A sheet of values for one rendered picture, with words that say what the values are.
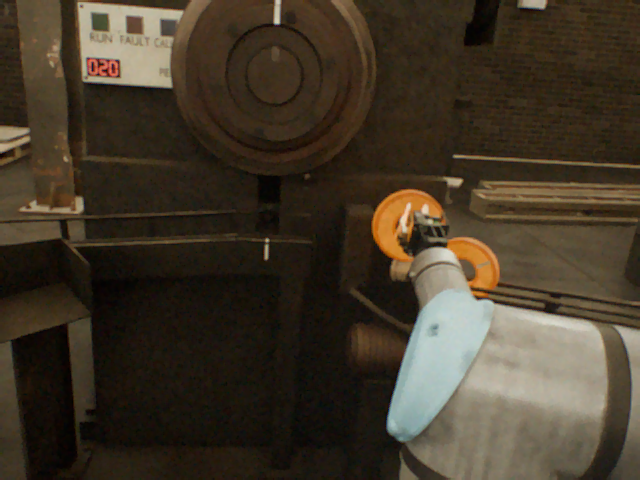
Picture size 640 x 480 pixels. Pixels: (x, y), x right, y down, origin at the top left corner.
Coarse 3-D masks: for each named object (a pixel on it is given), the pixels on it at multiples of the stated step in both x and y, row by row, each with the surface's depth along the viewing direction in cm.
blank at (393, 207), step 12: (396, 192) 118; (408, 192) 116; (420, 192) 117; (384, 204) 116; (396, 204) 116; (420, 204) 116; (432, 204) 116; (384, 216) 116; (396, 216) 116; (384, 228) 117; (384, 240) 118; (384, 252) 119; (396, 252) 119
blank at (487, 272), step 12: (456, 240) 126; (468, 240) 125; (456, 252) 127; (468, 252) 125; (480, 252) 124; (480, 264) 125; (492, 264) 123; (480, 276) 125; (492, 276) 124; (492, 288) 125
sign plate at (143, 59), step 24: (120, 24) 131; (144, 24) 131; (96, 48) 132; (120, 48) 133; (144, 48) 133; (168, 48) 133; (96, 72) 134; (120, 72) 134; (144, 72) 135; (168, 72) 135
